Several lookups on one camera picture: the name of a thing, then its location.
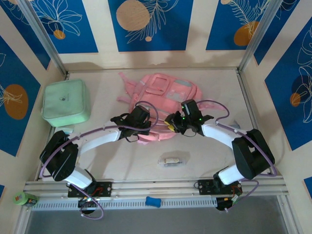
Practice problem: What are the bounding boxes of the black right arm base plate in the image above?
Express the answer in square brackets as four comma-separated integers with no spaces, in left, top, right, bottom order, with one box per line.
[198,179,242,195]

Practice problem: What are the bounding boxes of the aluminium frame post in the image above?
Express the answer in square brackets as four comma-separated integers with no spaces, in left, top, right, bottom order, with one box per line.
[18,0,69,76]
[238,0,285,72]

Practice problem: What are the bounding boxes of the aluminium frame leg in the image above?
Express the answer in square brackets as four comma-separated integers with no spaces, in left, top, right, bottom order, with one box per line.
[276,195,302,234]
[13,207,32,234]

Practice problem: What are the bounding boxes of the green tape roll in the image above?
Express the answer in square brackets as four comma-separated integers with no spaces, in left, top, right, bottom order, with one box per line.
[12,191,39,208]

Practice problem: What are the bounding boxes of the mint green zipped case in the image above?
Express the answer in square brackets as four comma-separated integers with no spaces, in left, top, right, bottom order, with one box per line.
[41,78,92,127]

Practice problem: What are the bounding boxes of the black cable mount bracket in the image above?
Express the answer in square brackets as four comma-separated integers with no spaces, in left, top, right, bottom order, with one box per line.
[215,196,242,213]
[78,196,98,215]

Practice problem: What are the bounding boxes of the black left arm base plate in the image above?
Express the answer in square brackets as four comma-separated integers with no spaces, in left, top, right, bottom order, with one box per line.
[67,181,113,198]

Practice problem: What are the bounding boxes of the clear plastic stationery pouch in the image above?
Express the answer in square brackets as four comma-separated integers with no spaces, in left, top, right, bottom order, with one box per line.
[157,151,190,168]

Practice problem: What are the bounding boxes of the blue bone-shaped block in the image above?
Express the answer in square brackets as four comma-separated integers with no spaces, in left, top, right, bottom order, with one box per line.
[145,196,161,208]

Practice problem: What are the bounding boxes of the pink school backpack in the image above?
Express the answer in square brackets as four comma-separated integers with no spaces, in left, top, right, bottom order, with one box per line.
[116,71,221,145]

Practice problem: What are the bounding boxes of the aluminium table edge rail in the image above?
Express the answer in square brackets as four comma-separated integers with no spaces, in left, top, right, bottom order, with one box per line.
[23,176,286,197]

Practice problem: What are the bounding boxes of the grey slotted cable duct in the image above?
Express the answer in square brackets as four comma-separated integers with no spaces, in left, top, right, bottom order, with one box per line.
[31,197,217,212]

